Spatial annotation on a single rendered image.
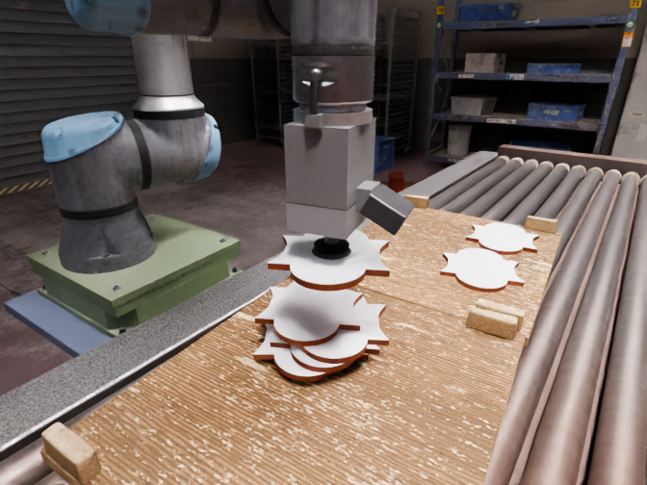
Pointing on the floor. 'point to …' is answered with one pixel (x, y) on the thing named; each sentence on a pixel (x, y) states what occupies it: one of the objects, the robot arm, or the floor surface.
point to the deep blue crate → (383, 153)
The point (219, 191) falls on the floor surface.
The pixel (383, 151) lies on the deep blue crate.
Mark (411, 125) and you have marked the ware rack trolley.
